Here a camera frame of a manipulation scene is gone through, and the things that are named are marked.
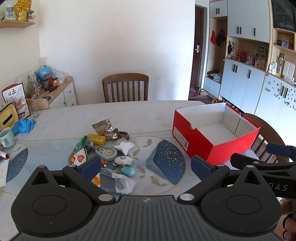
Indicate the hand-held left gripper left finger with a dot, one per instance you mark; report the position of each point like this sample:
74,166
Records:
91,165

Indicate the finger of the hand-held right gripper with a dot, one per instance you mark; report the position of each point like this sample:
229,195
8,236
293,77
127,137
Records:
277,150
245,160

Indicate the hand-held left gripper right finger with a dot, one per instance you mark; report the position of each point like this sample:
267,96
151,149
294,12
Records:
201,168

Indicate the red mushroom charm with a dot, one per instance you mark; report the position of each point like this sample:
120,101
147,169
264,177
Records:
104,163

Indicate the green red snack packet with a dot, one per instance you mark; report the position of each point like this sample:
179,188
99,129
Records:
78,155

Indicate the red cardboard box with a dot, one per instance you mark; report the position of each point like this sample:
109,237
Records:
231,148

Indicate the dark small pouch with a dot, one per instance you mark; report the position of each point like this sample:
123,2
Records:
89,146

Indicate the grey-green oval case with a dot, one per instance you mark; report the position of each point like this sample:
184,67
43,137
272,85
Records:
106,153

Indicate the small yellow box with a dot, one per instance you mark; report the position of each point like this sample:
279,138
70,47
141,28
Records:
97,138

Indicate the clear plastic package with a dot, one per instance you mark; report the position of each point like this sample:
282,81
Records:
115,183

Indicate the white shell coin purse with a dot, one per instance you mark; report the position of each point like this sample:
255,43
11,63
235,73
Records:
122,161

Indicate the clear bag of white beads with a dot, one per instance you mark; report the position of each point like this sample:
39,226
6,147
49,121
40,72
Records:
122,146

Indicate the teal oval soap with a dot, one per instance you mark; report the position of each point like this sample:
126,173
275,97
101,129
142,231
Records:
128,171

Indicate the silver foil snack bag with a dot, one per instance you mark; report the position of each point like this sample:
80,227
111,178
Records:
103,126

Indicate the brown hair scrunchie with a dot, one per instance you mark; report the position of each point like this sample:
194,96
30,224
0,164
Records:
122,134

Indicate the person's right hand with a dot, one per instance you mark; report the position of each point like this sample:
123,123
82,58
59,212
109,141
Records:
288,206

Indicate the wooden slat-back chair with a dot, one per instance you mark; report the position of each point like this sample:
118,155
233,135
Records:
126,77
267,124

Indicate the koi printed table mat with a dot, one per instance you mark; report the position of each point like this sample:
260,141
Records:
161,160

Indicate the row of shoes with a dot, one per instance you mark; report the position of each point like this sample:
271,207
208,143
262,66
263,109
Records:
216,101

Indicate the patterned red rug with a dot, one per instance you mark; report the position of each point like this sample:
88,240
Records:
194,94

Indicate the white sideboard cabinet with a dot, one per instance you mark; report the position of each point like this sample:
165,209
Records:
68,92

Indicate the clear drinking glass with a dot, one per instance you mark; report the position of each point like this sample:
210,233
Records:
34,111

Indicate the wooden desk organizer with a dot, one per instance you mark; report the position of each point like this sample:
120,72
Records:
41,104

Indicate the pink paper roll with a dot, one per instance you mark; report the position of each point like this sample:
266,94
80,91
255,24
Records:
4,155

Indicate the grey plastic bag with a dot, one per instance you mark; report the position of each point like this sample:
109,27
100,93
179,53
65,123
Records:
218,76

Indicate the white crumpled paper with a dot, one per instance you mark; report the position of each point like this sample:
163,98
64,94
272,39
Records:
3,172

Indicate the light green mug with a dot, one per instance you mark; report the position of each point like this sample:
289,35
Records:
7,139

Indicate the dark flat bag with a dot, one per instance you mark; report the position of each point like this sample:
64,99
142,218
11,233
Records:
212,72

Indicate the clear plastic bag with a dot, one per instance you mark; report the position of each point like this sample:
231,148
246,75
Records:
59,76

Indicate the yellow tissue box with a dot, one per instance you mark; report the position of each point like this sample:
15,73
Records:
8,115

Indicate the red ornament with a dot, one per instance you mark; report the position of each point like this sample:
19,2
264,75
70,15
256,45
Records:
242,54

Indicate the blue globe toy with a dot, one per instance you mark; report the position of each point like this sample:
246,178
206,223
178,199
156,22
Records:
44,72

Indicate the red white snack bag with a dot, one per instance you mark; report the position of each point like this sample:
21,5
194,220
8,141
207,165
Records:
13,95

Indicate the silver door lock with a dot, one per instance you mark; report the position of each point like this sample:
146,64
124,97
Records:
197,46

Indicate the black hanging bag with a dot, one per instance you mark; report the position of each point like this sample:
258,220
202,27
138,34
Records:
221,37

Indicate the red hanging bag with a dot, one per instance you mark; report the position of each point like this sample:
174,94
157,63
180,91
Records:
213,37

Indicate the brown wooden door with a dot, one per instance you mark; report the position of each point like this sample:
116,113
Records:
199,27

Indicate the small decor figure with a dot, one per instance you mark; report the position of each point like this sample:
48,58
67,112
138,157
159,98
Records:
32,16

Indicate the yellow flower bouquet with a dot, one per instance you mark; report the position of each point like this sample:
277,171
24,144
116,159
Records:
22,9

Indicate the small picture card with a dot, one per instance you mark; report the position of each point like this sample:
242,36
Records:
9,11

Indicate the grey wall cabinet unit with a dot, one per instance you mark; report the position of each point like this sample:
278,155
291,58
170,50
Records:
242,78

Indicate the wooden wall shelf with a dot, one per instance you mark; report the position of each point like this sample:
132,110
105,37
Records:
18,24

